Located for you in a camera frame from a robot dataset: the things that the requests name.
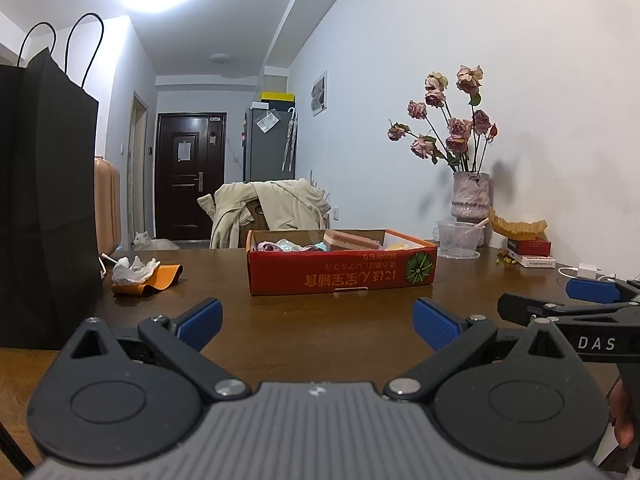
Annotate yellow box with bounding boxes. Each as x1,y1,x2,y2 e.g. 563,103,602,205
260,91,296,110

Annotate brown sponge block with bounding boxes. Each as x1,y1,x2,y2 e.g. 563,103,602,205
323,230,386,252

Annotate brown paper liners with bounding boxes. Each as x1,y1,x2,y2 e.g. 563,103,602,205
488,208,549,241

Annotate grey refrigerator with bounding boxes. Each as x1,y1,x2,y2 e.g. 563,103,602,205
243,107,297,183

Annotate beige coat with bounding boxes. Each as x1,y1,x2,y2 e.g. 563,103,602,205
197,178,334,250

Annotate dark brown door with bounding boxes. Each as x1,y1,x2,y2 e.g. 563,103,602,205
155,112,227,241

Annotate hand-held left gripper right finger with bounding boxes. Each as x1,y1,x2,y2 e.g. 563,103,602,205
382,297,582,402

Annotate white charger cable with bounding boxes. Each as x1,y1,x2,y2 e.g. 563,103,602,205
559,266,619,284

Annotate white dog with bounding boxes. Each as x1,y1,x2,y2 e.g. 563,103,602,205
132,230,180,252

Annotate black paper bag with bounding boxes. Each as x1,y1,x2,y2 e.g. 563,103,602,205
0,12,105,351

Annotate small red box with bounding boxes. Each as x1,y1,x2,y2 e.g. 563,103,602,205
507,237,552,257

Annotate wall picture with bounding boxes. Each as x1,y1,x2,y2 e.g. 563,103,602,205
311,70,329,117

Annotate pink suitcase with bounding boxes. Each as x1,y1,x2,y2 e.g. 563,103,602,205
94,156,122,256

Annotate clear plastic cup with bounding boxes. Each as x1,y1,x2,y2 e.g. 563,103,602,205
433,220,485,260

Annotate person's right hand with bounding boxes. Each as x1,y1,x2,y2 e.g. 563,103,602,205
611,379,640,450

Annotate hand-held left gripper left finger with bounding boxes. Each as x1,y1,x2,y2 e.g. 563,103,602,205
59,297,252,402

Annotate dried pink roses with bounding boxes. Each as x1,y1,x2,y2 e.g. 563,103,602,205
387,64,499,174

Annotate orange cloth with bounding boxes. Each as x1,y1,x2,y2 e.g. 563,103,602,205
111,263,184,297

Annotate white crumpled tissue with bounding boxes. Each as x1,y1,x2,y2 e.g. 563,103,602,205
111,255,161,286

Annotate pink ceramic vase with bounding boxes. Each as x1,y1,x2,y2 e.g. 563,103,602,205
451,171,491,248

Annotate red cardboard box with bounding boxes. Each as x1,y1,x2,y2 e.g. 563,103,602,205
246,228,439,297

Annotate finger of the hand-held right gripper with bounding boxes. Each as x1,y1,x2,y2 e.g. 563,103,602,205
566,278,640,305
497,293,566,331

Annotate white folded umbrella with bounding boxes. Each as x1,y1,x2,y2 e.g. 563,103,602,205
281,107,299,172

